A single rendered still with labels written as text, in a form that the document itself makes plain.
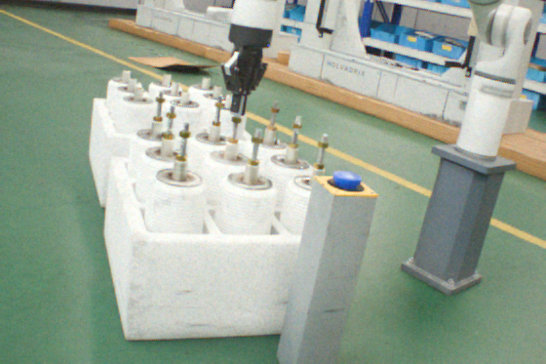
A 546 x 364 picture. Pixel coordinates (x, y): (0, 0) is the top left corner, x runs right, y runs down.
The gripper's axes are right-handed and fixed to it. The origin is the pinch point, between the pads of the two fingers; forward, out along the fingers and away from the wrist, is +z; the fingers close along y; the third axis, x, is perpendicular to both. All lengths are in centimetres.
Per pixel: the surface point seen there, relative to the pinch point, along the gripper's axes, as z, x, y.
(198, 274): 23.0, -8.2, -19.7
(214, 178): 12.8, 0.1, -4.8
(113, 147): 19.8, 37.2, 10.7
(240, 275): 23.3, -12.9, -14.6
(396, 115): 30, 22, 211
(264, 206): 12.6, -12.8, -9.9
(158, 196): 12.1, -0.4, -21.4
